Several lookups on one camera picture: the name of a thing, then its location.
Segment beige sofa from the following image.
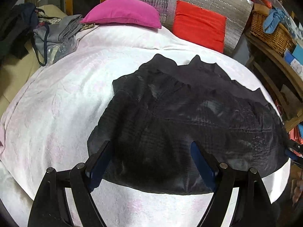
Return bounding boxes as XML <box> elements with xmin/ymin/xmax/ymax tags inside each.
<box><xmin>0</xmin><ymin>5</ymin><xmax>69</xmax><ymax>114</ymax></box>

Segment wicker basket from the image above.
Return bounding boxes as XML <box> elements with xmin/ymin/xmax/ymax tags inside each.
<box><xmin>250</xmin><ymin>10</ymin><xmax>296</xmax><ymax>51</ymax></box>

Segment clear plastic bag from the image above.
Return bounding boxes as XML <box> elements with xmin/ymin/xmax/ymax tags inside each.
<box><xmin>47</xmin><ymin>38</ymin><xmax>78</xmax><ymax>64</ymax></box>

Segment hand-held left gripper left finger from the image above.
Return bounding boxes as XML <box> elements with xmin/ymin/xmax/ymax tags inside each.
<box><xmin>28</xmin><ymin>140</ymin><xmax>114</xmax><ymax>227</ymax></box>

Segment pink pillow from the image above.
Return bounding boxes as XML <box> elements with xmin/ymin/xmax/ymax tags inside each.
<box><xmin>80</xmin><ymin>0</ymin><xmax>162</xmax><ymax>29</ymax></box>

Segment pile of dark coats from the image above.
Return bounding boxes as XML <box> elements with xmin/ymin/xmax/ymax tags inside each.
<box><xmin>0</xmin><ymin>3</ymin><xmax>45</xmax><ymax>59</ymax></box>

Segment blue cardboard box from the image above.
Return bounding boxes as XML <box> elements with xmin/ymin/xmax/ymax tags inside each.
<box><xmin>283</xmin><ymin>45</ymin><xmax>303</xmax><ymax>67</ymax></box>

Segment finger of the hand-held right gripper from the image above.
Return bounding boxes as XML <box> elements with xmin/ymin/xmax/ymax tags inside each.
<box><xmin>285</xmin><ymin>139</ymin><xmax>303</xmax><ymax>166</ymax></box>

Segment dark quilted zip jacket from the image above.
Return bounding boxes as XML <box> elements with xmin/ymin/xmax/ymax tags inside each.
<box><xmin>87</xmin><ymin>54</ymin><xmax>290</xmax><ymax>195</ymax></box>

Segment grey folded clothes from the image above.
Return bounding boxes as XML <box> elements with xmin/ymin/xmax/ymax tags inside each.
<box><xmin>33</xmin><ymin>15</ymin><xmax>83</xmax><ymax>63</ymax></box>

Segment wooden bench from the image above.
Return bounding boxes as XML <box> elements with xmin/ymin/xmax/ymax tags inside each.
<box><xmin>245</xmin><ymin>31</ymin><xmax>303</xmax><ymax>133</ymax></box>

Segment blue cloth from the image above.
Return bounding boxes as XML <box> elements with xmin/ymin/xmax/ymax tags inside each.
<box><xmin>263</xmin><ymin>8</ymin><xmax>290</xmax><ymax>35</ymax></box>

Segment white bed blanket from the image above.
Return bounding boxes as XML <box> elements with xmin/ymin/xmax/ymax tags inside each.
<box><xmin>0</xmin><ymin>25</ymin><xmax>291</xmax><ymax>227</ymax></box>

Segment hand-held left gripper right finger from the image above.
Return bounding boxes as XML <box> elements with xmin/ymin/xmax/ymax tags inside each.
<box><xmin>190</xmin><ymin>141</ymin><xmax>276</xmax><ymax>227</ymax></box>

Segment red pillow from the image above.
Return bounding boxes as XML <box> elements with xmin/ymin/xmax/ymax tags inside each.
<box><xmin>171</xmin><ymin>0</ymin><xmax>227</xmax><ymax>54</ymax></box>

